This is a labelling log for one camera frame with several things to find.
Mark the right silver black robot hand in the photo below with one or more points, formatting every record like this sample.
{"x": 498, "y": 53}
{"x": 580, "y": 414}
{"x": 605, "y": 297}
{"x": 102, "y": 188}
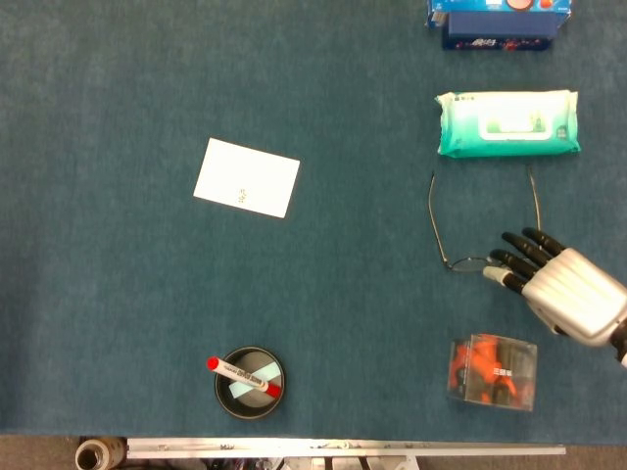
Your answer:
{"x": 573, "y": 289}

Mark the thin-framed eyeglasses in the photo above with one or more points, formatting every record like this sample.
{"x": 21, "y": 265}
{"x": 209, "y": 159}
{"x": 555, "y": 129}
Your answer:
{"x": 467, "y": 265}

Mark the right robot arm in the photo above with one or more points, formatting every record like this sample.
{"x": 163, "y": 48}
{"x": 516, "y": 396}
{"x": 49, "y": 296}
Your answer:
{"x": 622, "y": 343}

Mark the clear box with orange contents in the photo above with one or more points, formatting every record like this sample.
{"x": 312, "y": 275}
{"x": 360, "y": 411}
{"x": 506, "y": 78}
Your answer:
{"x": 490, "y": 372}

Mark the green white wet wipes pack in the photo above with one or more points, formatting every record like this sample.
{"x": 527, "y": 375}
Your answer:
{"x": 509, "y": 122}

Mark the dark blue printed box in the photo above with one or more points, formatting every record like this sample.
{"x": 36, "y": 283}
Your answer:
{"x": 499, "y": 29}

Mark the blue Oreo cookie box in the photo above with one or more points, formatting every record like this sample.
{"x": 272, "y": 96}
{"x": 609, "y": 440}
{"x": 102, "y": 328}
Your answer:
{"x": 470, "y": 5}

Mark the red white whiteboard marker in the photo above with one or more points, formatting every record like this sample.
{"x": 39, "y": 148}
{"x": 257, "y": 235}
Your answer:
{"x": 240, "y": 374}

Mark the white paper card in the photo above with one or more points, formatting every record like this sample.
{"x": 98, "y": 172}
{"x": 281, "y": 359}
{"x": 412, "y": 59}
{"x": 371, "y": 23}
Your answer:
{"x": 245, "y": 171}

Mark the light blue paper strip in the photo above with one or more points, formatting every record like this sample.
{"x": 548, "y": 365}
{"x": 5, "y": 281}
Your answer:
{"x": 237, "y": 390}

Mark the black round pen holder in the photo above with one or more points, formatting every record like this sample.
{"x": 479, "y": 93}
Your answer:
{"x": 225, "y": 402}

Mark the brown tape roll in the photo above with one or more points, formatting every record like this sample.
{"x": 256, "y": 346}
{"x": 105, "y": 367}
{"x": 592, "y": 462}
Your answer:
{"x": 115, "y": 453}

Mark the aluminium rail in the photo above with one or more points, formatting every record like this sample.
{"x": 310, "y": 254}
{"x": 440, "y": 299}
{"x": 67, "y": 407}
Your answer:
{"x": 343, "y": 448}

